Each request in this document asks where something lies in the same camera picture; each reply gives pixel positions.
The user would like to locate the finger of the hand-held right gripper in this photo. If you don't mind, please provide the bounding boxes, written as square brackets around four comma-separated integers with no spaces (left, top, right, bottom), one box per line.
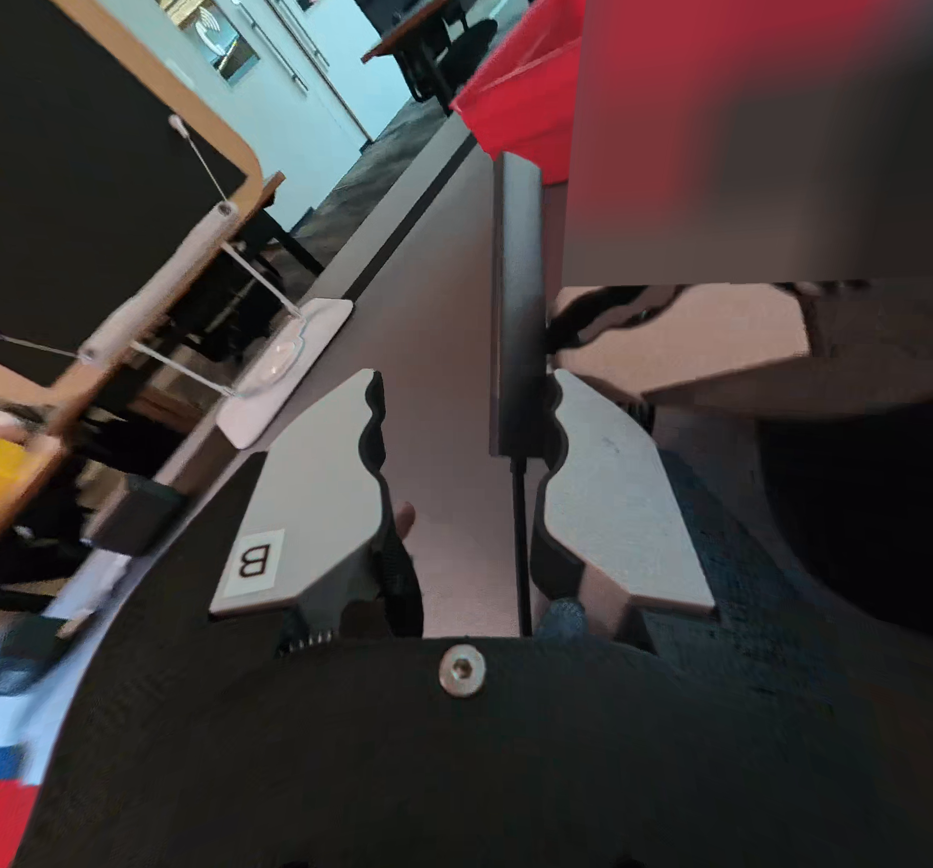
[553,283,812,401]
[547,285,680,353]

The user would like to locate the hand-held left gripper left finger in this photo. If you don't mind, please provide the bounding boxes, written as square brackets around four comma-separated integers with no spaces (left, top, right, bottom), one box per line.
[208,370,399,619]

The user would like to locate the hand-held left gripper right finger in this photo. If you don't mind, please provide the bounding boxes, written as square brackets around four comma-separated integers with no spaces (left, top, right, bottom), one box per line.
[530,370,719,623]

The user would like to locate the white board stand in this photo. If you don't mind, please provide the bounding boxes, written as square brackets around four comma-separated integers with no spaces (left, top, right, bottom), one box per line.
[0,114,356,451]

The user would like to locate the red plastic bin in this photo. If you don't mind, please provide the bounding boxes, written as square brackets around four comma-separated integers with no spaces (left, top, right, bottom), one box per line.
[450,0,591,187]

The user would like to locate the yellow plastic bin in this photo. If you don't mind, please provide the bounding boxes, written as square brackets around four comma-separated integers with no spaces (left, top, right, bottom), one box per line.
[0,436,46,513]

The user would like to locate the long wooden desk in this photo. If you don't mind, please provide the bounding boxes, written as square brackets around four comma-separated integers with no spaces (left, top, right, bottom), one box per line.
[0,172,325,534]

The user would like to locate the wooden office desk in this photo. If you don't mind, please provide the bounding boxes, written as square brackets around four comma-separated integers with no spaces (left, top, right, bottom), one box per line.
[362,0,511,114]

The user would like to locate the black board with tan backing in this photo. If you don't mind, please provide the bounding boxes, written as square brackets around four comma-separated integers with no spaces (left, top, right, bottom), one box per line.
[0,0,265,439]

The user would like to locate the metal door handle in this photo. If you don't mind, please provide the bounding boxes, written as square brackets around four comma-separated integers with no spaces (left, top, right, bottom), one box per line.
[229,0,311,92]

